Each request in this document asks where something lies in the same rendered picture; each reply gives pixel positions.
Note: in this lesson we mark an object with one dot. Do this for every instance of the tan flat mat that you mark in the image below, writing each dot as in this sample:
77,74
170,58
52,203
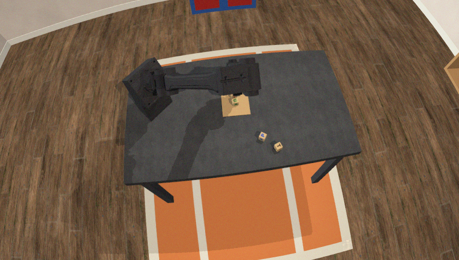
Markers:
229,110

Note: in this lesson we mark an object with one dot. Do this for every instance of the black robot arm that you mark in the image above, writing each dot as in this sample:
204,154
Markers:
224,80

